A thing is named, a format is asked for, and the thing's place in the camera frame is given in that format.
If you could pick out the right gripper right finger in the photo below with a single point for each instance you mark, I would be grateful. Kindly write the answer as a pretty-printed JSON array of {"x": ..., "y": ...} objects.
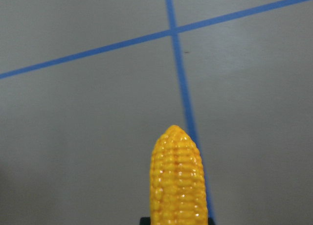
[{"x": 211, "y": 221}]

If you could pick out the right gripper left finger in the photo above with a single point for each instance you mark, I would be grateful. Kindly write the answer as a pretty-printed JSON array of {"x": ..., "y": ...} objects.
[{"x": 145, "y": 221}]

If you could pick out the yellow plastic corn cob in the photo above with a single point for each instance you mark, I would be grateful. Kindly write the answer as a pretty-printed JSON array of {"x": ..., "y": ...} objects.
[{"x": 177, "y": 184}]

